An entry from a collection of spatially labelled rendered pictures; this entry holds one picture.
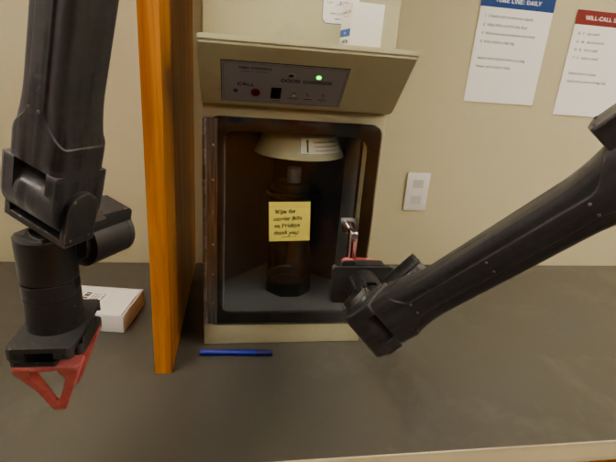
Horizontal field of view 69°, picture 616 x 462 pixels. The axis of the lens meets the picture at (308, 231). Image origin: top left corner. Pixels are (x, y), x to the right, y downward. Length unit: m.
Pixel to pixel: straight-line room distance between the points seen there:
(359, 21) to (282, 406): 0.62
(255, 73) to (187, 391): 0.53
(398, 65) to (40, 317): 0.57
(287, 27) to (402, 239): 0.80
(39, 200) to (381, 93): 0.52
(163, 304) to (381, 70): 0.52
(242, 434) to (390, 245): 0.81
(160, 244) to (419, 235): 0.87
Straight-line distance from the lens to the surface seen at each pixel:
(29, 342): 0.55
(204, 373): 0.88
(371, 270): 0.75
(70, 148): 0.45
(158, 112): 0.71
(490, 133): 1.43
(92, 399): 0.86
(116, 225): 0.57
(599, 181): 0.44
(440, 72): 1.34
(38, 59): 0.44
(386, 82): 0.75
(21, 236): 0.53
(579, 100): 1.56
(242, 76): 0.72
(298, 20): 0.80
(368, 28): 0.74
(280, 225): 0.83
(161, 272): 0.79
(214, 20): 0.80
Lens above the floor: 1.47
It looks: 20 degrees down
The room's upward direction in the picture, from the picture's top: 4 degrees clockwise
